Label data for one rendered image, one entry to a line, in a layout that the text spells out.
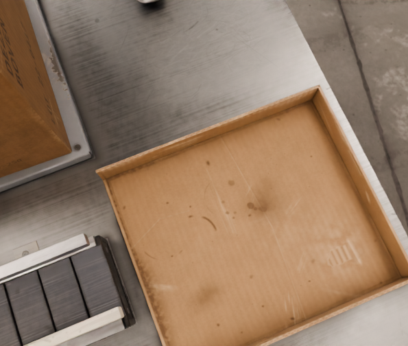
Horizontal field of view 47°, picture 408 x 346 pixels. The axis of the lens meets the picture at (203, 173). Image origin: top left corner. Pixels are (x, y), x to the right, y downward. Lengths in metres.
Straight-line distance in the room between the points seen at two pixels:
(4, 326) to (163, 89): 0.35
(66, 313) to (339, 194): 0.36
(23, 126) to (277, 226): 0.32
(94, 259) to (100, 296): 0.04
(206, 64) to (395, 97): 1.09
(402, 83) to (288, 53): 1.06
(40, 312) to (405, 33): 1.52
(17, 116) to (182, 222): 0.23
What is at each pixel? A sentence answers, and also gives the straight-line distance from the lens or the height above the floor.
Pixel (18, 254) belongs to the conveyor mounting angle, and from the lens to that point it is 0.62.
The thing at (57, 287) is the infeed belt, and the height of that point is 0.88.
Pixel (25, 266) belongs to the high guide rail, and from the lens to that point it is 0.48.
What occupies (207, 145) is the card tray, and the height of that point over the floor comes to 0.83.
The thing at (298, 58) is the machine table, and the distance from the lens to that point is 0.68.
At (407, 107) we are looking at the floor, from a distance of 1.67.
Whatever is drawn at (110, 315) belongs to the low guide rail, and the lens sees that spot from 0.51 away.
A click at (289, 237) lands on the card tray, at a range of 0.59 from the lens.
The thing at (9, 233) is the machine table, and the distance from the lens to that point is 0.63.
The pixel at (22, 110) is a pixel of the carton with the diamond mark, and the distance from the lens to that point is 0.48.
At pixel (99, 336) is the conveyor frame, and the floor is 0.88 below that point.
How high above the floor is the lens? 1.41
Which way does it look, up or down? 75 degrees down
